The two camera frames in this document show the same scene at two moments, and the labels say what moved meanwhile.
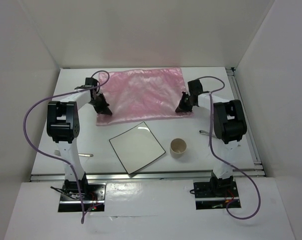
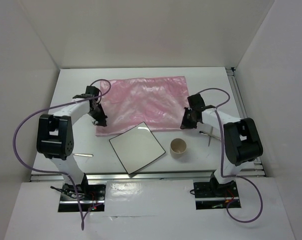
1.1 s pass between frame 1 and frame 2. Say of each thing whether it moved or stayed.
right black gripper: moved
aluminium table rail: stayed
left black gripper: moved
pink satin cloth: moved
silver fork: stayed
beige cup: stayed
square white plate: stayed
